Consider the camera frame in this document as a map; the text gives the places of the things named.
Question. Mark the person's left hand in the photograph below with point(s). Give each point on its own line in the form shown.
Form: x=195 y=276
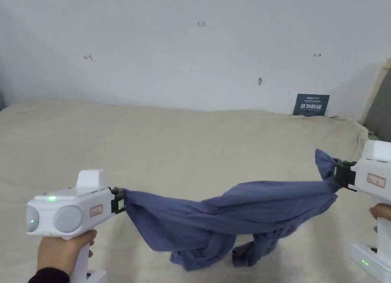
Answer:
x=59 y=254

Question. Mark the bed with beige sheet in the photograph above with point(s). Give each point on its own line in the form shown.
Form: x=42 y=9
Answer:
x=171 y=148

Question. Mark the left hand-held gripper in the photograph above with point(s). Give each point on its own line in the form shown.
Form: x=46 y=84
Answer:
x=76 y=203

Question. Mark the dark blue shirt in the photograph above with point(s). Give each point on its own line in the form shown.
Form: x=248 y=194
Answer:
x=232 y=209

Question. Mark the dark blue sign card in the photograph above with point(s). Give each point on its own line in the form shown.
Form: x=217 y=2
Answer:
x=311 y=105

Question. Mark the wood-framed grey board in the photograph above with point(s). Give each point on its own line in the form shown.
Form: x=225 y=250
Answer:
x=380 y=105

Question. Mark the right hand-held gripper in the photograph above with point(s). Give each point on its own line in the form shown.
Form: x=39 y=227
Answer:
x=377 y=173

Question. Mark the person's right hand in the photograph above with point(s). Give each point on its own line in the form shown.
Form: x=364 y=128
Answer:
x=383 y=211

